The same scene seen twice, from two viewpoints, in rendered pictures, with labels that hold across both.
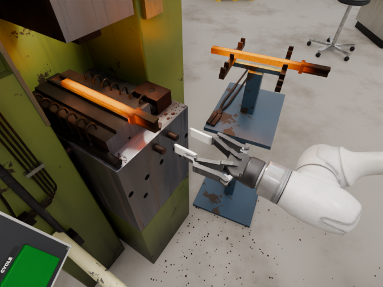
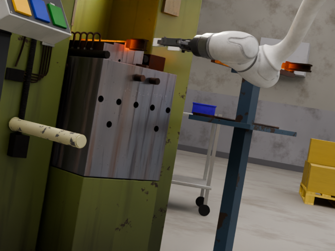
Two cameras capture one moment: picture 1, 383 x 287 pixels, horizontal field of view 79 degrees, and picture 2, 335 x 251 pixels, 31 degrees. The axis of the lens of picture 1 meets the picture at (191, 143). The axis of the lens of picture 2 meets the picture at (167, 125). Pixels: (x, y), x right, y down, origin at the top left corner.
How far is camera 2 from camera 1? 1.98 m
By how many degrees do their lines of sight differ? 48
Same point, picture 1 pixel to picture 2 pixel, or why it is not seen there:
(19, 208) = (20, 63)
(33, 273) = (58, 16)
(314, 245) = not seen: outside the picture
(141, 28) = (157, 17)
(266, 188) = (203, 38)
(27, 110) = (69, 6)
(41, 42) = (76, 22)
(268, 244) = not seen: outside the picture
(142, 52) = (152, 36)
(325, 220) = (231, 40)
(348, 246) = not seen: outside the picture
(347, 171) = (265, 48)
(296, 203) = (217, 36)
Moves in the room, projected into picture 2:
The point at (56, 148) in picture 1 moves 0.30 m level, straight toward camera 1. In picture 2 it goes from (65, 46) to (89, 44)
